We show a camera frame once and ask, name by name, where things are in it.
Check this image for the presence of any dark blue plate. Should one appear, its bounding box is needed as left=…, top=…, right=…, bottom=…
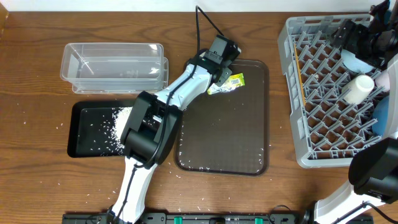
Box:
left=372, top=96, right=389, bottom=136

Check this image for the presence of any clear plastic bin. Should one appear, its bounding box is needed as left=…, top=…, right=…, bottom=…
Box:
left=60, top=42, right=169, bottom=94

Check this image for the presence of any grey dishwasher rack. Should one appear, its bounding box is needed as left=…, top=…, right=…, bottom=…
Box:
left=277, top=14, right=387, bottom=169

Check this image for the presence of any pile of white rice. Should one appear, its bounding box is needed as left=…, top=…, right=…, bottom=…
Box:
left=89, top=107, right=132, bottom=156

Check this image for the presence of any light blue small bowl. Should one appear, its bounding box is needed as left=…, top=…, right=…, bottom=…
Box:
left=341, top=49, right=374, bottom=73

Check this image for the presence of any pink cup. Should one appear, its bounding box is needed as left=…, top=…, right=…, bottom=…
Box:
left=374, top=70, right=390, bottom=92

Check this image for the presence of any white cup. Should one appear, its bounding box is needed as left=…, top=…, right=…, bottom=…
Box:
left=341, top=75, right=374, bottom=105

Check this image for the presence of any dark brown serving tray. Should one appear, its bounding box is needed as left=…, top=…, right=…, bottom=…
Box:
left=174, top=60, right=269, bottom=176

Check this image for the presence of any black waste tray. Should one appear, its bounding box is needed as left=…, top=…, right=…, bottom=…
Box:
left=67, top=100, right=134, bottom=158

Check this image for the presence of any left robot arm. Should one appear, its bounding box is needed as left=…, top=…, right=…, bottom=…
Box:
left=106, top=35, right=241, bottom=223

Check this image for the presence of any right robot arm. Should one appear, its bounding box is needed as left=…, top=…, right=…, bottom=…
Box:
left=302, top=1, right=397, bottom=223

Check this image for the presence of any wooden chopstick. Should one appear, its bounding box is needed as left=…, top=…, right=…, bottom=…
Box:
left=294, top=44, right=306, bottom=106

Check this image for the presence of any green yellow snack wrapper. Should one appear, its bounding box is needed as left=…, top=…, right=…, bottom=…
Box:
left=207, top=73, right=245, bottom=95

